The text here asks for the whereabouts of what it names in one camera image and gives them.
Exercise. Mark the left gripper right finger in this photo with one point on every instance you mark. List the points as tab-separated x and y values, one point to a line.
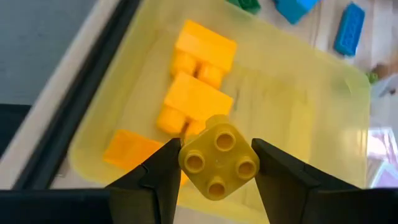
289	193

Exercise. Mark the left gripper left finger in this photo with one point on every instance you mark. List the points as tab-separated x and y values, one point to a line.
155	186

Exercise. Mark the yellow two-stud toy block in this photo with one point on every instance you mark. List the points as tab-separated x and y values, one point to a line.
199	99
206	46
130	149

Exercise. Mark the small yellow four-stud brick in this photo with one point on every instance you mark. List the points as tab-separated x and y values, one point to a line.
217	161

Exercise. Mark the small clear plastic container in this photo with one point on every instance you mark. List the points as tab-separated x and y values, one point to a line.
384	102

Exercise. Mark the light green toy brick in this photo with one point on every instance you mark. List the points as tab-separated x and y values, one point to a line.
372	77

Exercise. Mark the tan cardboard box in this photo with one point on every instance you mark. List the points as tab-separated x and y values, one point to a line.
387	69

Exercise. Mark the flat blue toy brick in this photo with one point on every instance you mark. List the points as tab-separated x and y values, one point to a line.
349	29

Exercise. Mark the large blue toy block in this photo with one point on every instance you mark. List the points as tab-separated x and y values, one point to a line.
293	9

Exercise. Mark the dark green toy brick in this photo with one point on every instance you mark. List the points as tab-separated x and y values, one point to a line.
247	4

